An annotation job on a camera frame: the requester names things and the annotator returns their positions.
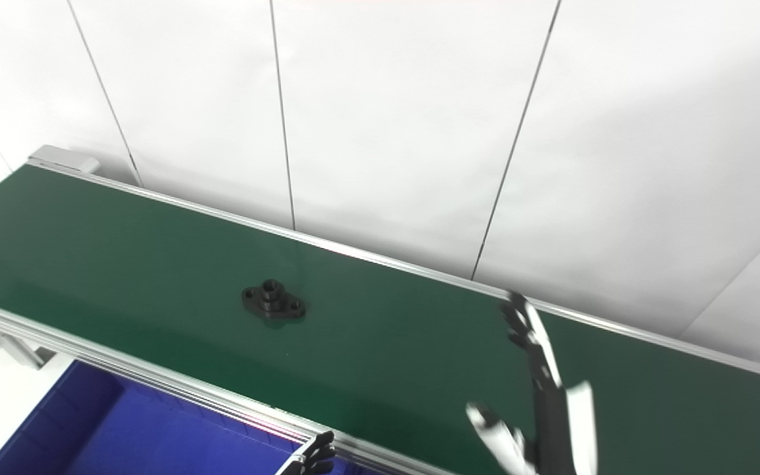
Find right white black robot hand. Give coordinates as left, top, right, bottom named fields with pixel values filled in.
left=466, top=292, right=598, bottom=475

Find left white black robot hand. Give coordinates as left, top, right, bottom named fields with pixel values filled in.
left=278, top=431, right=336, bottom=475

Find black flanged machine part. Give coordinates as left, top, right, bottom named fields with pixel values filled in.
left=241, top=279, right=306, bottom=322

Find green conveyor belt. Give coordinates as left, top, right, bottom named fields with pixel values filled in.
left=0, top=165, right=760, bottom=475
left=0, top=145, right=760, bottom=475

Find blue plastic bin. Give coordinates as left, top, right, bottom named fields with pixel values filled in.
left=0, top=360, right=387, bottom=475

